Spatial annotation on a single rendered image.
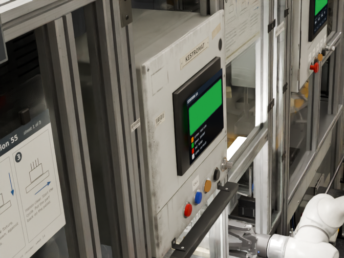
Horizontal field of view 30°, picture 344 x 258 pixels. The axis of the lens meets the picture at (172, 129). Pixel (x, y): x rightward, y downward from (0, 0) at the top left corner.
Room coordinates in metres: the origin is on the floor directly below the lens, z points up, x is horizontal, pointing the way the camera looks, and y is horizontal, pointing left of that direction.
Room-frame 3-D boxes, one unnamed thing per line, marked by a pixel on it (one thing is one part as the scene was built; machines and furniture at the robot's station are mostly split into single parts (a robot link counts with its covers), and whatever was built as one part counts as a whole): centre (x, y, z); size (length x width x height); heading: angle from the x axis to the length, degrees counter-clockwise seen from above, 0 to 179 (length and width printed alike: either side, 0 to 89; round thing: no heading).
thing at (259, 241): (1.71, -0.25, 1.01); 0.09 x 0.07 x 0.08; 63
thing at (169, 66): (1.40, 0.05, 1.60); 0.42 x 0.29 x 0.46; 153
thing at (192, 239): (1.34, -0.07, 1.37); 0.36 x 0.04 x 0.04; 153
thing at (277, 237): (1.68, -0.31, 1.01); 0.09 x 0.06 x 0.09; 153
